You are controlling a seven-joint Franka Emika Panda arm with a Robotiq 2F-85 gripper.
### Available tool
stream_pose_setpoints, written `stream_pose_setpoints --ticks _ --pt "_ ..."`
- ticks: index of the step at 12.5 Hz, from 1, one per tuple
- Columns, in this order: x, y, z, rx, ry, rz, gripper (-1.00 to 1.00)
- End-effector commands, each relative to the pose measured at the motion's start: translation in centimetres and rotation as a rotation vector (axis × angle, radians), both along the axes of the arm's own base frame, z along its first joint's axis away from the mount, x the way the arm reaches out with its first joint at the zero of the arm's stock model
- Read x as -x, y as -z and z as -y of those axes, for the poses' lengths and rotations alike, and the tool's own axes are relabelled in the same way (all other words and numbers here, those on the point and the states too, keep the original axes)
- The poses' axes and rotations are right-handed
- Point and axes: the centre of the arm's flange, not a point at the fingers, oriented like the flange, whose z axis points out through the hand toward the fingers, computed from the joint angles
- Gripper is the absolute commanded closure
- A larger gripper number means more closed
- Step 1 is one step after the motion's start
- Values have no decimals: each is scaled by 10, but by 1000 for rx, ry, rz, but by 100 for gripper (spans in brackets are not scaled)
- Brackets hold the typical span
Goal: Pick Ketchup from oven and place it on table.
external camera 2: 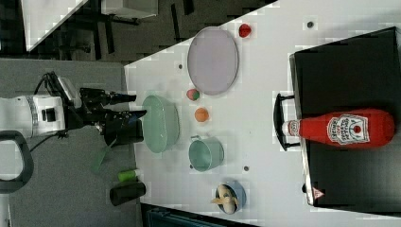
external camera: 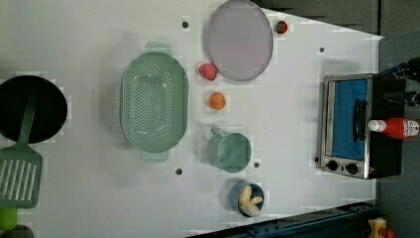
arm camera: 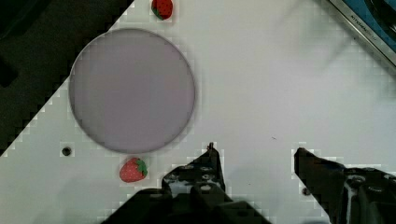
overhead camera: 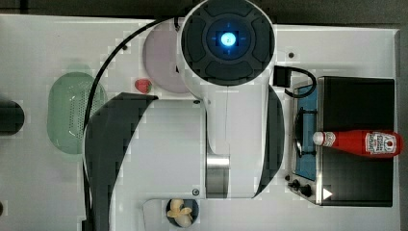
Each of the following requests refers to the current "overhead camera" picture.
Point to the black steel toaster oven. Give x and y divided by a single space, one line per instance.
330 177

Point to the red ketchup bottle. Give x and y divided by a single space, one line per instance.
366 143

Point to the dark blue small bowl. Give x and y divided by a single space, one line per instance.
188 203

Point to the black cylinder at left edge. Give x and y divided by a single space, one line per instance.
11 117

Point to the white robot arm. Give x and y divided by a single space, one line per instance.
226 141

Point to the green perforated colander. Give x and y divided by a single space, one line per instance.
67 104

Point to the pale purple round plate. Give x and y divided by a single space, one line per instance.
159 57

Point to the peeled banana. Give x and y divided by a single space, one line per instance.
180 213

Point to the red strawberry near plate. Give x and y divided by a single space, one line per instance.
143 85

